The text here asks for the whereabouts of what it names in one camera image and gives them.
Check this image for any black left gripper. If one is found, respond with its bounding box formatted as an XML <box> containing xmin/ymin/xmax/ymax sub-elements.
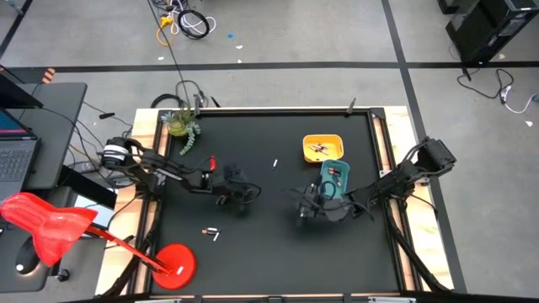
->
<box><xmin>209</xmin><ymin>162</ymin><xmax>263</xmax><ymax>208</ymax></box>

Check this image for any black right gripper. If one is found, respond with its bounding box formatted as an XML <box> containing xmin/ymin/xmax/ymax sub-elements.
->
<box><xmin>293</xmin><ymin>178</ymin><xmax>359</xmax><ymax>224</ymax></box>

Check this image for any teal plastic bin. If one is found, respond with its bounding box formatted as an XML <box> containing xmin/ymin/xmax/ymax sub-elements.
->
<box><xmin>318</xmin><ymin>159</ymin><xmax>351</xmax><ymax>199</ymax></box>

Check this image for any yellow plastic bin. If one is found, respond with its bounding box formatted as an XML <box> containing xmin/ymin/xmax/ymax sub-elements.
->
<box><xmin>302</xmin><ymin>134</ymin><xmax>345</xmax><ymax>164</ymax></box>

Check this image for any small potted succulent plant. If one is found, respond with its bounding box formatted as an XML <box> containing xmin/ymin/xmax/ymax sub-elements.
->
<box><xmin>161</xmin><ymin>108</ymin><xmax>202</xmax><ymax>157</ymax></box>

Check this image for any white tablet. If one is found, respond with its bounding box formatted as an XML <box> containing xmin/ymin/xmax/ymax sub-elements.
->
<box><xmin>73</xmin><ymin>196</ymin><xmax>115</xmax><ymax>231</ymax></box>

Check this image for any dark grey side table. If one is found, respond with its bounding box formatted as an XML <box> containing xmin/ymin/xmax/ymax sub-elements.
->
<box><xmin>0</xmin><ymin>225</ymin><xmax>107</xmax><ymax>295</ymax></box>

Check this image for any red desk lamp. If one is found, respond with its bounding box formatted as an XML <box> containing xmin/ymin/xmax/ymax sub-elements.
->
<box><xmin>0</xmin><ymin>192</ymin><xmax>198</xmax><ymax>291</ymax></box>

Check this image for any black desk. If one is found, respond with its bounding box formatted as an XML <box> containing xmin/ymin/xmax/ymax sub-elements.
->
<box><xmin>0</xmin><ymin>82</ymin><xmax>88</xmax><ymax>193</ymax></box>

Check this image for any black computer mouse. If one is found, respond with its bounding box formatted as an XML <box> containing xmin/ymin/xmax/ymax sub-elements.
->
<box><xmin>14</xmin><ymin>236</ymin><xmax>42</xmax><ymax>277</ymax></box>

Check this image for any grey laptop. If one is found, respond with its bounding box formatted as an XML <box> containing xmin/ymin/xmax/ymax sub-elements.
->
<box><xmin>0</xmin><ymin>108</ymin><xmax>42</xmax><ymax>203</ymax></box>

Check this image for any black monitor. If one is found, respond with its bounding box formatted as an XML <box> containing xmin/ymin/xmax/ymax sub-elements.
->
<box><xmin>0</xmin><ymin>65</ymin><xmax>45</xmax><ymax>110</ymax></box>

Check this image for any black equipment cabinet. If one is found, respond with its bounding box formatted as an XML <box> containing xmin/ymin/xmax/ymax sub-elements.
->
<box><xmin>445</xmin><ymin>0</ymin><xmax>539</xmax><ymax>65</ymax></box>

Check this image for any black table frame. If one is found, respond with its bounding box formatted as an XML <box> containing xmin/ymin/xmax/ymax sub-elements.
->
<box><xmin>125</xmin><ymin>107</ymin><xmax>458</xmax><ymax>303</ymax></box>

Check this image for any black cable loop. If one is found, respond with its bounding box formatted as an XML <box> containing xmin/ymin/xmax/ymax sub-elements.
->
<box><xmin>150</xmin><ymin>93</ymin><xmax>187</xmax><ymax>109</ymax></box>

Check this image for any black braided cable sleeve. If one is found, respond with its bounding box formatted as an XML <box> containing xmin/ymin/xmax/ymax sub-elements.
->
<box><xmin>385</xmin><ymin>195</ymin><xmax>452</xmax><ymax>294</ymax></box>
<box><xmin>100</xmin><ymin>197</ymin><xmax>163</xmax><ymax>298</ymax></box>

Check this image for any silver metal bracket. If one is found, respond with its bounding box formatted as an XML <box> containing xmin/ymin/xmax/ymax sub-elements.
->
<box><xmin>367</xmin><ymin>296</ymin><xmax>418</xmax><ymax>303</ymax></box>

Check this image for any long thin black cable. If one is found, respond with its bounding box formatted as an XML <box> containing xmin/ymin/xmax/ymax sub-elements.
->
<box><xmin>146</xmin><ymin>0</ymin><xmax>193</xmax><ymax>106</ymax></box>

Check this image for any black cable coil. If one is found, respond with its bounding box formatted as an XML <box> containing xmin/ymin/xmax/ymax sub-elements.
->
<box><xmin>176</xmin><ymin>8</ymin><xmax>211</xmax><ymax>41</ymax></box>

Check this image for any white cable bundle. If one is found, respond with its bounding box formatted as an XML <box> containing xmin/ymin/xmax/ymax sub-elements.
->
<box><xmin>169</xmin><ymin>2</ymin><xmax>217</xmax><ymax>37</ymax></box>

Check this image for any yellow cable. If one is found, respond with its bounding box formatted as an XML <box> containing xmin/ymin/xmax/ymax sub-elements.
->
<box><xmin>156</xmin><ymin>14</ymin><xmax>176</xmax><ymax>47</ymax></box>

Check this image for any black floor cable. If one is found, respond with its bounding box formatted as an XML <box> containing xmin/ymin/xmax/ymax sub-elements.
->
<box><xmin>456</xmin><ymin>65</ymin><xmax>515</xmax><ymax>101</ymax></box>

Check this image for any white floor cable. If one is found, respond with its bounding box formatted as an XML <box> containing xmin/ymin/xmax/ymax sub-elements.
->
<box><xmin>499</xmin><ymin>84</ymin><xmax>539</xmax><ymax>115</ymax></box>

